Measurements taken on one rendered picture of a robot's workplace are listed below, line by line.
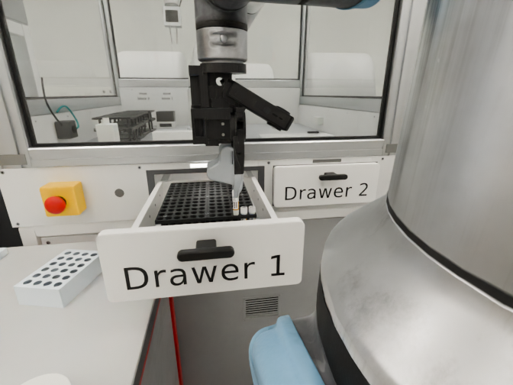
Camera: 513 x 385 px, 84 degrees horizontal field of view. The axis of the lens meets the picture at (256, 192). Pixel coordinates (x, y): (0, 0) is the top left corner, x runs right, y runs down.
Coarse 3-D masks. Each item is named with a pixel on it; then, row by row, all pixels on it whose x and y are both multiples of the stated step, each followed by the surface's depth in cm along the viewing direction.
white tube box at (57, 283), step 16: (64, 256) 57; (80, 256) 57; (96, 256) 57; (48, 272) 52; (64, 272) 52; (80, 272) 52; (96, 272) 57; (16, 288) 48; (32, 288) 48; (48, 288) 48; (64, 288) 48; (80, 288) 52; (32, 304) 49; (48, 304) 49; (64, 304) 49
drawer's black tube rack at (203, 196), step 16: (176, 192) 63; (192, 192) 63; (208, 192) 62; (224, 192) 62; (240, 192) 63; (160, 208) 54; (176, 208) 54; (192, 208) 54; (208, 208) 54; (224, 208) 54; (176, 224) 54
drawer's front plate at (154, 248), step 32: (192, 224) 41; (224, 224) 41; (256, 224) 41; (288, 224) 42; (128, 256) 39; (160, 256) 40; (256, 256) 43; (288, 256) 43; (160, 288) 42; (192, 288) 43; (224, 288) 44
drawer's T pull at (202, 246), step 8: (200, 240) 40; (208, 240) 40; (200, 248) 38; (208, 248) 38; (216, 248) 38; (224, 248) 38; (232, 248) 38; (184, 256) 37; (192, 256) 37; (200, 256) 37; (208, 256) 37; (216, 256) 37; (224, 256) 38; (232, 256) 38
